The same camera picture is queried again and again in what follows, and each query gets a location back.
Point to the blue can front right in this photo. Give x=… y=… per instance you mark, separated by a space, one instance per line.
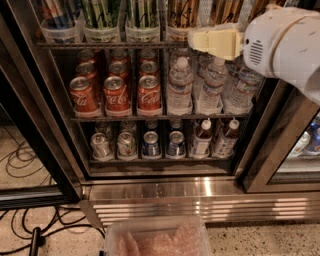
x=176 y=147

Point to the blue can behind right door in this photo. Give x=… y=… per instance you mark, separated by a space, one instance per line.
x=313 y=146

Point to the brown tea bottle right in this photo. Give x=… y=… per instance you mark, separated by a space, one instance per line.
x=226 y=139

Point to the front middle coca-cola can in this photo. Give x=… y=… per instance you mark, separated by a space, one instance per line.
x=116 y=94

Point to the brown tea bottle left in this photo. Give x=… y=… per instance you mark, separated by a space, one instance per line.
x=201 y=139

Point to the coca-cola can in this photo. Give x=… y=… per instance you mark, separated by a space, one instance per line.
x=116 y=94
x=83 y=95
x=149 y=92

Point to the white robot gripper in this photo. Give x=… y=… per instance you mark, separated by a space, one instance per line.
x=266 y=45

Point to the front left coca-cola can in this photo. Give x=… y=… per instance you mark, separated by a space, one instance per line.
x=83 y=95

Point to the silver can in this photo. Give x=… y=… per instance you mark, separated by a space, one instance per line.
x=100 y=146
x=126 y=146

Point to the middle wire shelf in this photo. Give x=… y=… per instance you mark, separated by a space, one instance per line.
x=160 y=117

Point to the tall orange can left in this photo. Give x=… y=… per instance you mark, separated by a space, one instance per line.
x=182 y=14

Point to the front middle water bottle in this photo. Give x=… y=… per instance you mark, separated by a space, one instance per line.
x=213 y=73

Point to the water bottle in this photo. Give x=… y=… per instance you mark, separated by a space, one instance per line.
x=179 y=87
x=213 y=73
x=241 y=86

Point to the front right water bottle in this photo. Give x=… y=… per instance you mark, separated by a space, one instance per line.
x=241 y=86

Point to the tall green can right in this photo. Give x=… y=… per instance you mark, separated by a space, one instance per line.
x=142 y=14

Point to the tall blue red can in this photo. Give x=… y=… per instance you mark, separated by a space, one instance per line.
x=60 y=14

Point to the clear plastic bin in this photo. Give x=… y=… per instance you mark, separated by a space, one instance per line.
x=158 y=236

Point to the wire shelf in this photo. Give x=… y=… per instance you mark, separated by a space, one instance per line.
x=122 y=45
x=160 y=117

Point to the front left water bottle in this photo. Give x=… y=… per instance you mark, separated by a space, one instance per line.
x=179 y=87

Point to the stainless fridge base grille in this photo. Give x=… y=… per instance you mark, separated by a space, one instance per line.
x=215 y=199

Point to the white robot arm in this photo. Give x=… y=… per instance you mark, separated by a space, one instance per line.
x=283 y=43

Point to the tall green can left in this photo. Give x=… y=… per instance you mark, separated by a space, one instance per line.
x=101 y=14

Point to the top wire shelf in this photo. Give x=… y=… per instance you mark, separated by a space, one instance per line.
x=122 y=45

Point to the silver can front left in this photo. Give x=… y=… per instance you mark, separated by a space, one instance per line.
x=100 y=146

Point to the front right coca-cola can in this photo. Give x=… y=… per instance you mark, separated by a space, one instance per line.
x=149 y=92

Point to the silver can front right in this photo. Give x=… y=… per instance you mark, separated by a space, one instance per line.
x=126 y=146

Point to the blue can front left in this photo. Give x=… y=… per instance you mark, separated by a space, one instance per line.
x=150 y=145

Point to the tall green can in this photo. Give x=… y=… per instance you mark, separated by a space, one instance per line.
x=101 y=14
x=142 y=14

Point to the brown tea bottle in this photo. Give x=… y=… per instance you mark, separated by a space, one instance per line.
x=226 y=139
x=201 y=139

